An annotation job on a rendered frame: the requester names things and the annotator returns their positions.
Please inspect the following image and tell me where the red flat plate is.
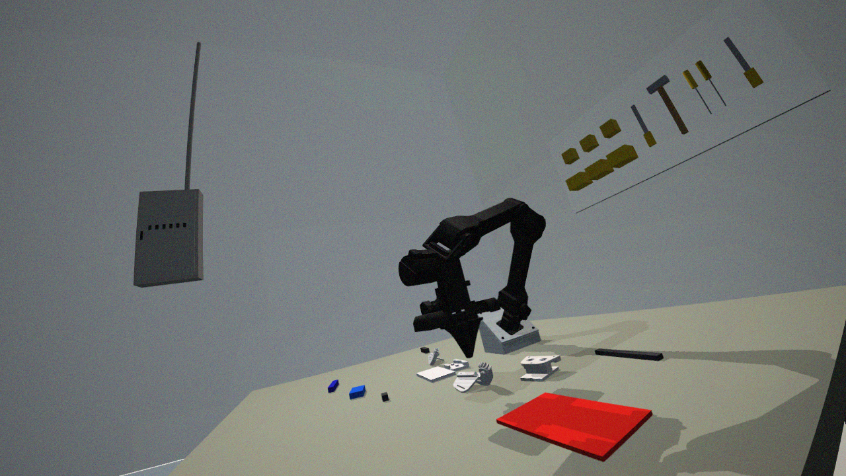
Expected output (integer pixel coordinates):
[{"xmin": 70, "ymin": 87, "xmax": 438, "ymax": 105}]
[{"xmin": 496, "ymin": 392, "xmax": 653, "ymax": 462}]

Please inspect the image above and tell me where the blue rectangular block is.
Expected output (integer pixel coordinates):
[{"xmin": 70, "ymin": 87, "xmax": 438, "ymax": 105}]
[{"xmin": 349, "ymin": 385, "xmax": 365, "ymax": 400}]

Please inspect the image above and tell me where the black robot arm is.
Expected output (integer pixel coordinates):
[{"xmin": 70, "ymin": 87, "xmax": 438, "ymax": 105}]
[{"xmin": 399, "ymin": 198, "xmax": 546, "ymax": 335}]

